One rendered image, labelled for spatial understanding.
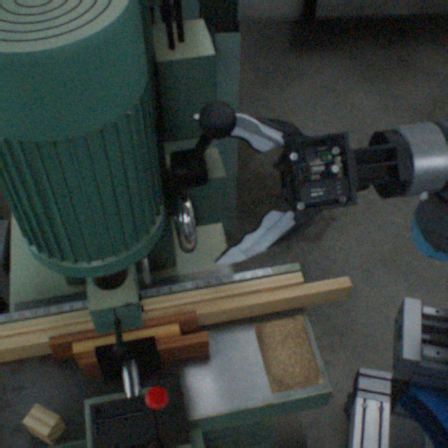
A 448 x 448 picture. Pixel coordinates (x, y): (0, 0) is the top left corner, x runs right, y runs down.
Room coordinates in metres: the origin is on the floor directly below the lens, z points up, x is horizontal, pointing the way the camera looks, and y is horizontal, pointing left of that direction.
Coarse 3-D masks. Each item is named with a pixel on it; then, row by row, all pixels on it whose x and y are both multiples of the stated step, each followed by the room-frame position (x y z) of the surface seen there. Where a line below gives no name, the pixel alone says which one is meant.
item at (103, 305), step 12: (132, 276) 0.47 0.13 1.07; (96, 288) 0.45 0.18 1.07; (120, 288) 0.45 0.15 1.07; (132, 288) 0.45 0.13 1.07; (96, 300) 0.43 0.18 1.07; (108, 300) 0.43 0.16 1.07; (120, 300) 0.43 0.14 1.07; (132, 300) 0.43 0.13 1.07; (96, 312) 0.41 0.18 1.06; (108, 312) 0.42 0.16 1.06; (120, 312) 0.42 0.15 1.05; (132, 312) 0.42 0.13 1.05; (96, 324) 0.41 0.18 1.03; (108, 324) 0.42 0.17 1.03; (132, 324) 0.42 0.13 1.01
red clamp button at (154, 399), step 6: (150, 390) 0.32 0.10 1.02; (156, 390) 0.32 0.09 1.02; (162, 390) 0.32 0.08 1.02; (150, 396) 0.31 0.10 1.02; (156, 396) 0.31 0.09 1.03; (162, 396) 0.31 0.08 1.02; (150, 402) 0.30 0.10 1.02; (156, 402) 0.30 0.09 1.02; (162, 402) 0.30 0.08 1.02; (156, 408) 0.29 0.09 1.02
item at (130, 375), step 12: (96, 348) 0.39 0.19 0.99; (108, 348) 0.39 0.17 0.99; (132, 348) 0.39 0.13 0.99; (144, 348) 0.40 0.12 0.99; (156, 348) 0.40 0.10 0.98; (108, 360) 0.39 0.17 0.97; (120, 360) 0.39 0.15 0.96; (132, 360) 0.39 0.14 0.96; (144, 360) 0.40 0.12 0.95; (156, 360) 0.40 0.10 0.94; (108, 372) 0.39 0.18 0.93; (120, 372) 0.39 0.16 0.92; (132, 372) 0.37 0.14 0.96; (144, 372) 0.40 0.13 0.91; (132, 384) 0.35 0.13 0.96; (132, 396) 0.34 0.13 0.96
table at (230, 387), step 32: (256, 320) 0.49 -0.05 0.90; (224, 352) 0.44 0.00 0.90; (256, 352) 0.44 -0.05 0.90; (0, 384) 0.38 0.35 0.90; (32, 384) 0.38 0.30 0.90; (64, 384) 0.38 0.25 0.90; (96, 384) 0.38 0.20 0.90; (192, 384) 0.38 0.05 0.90; (224, 384) 0.38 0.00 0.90; (256, 384) 0.38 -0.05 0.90; (320, 384) 0.38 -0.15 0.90; (0, 416) 0.33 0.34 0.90; (64, 416) 0.33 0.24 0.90; (192, 416) 0.33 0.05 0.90; (224, 416) 0.33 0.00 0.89; (256, 416) 0.34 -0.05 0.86
